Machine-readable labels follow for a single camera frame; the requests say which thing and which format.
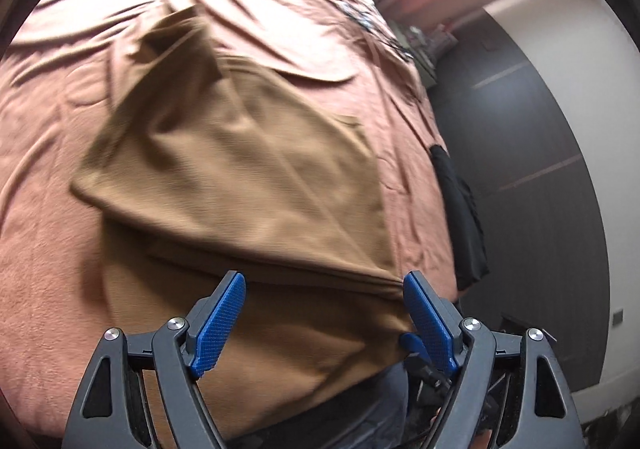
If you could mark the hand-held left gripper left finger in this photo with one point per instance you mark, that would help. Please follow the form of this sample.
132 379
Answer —
220 324

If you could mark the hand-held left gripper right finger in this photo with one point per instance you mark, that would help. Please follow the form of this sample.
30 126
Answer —
427 319

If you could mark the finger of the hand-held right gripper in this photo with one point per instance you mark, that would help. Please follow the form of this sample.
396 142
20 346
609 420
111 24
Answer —
411 344

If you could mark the brown printed t-shirt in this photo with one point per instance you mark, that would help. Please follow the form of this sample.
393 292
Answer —
240 169

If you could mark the black folded garment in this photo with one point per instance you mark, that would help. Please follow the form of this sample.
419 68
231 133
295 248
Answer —
462 229

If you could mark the white nightstand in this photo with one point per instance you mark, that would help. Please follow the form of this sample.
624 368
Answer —
425 59

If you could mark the brown fleece blanket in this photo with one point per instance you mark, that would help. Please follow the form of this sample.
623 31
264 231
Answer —
60 104

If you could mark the wall socket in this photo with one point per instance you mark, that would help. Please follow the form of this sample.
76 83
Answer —
618 317

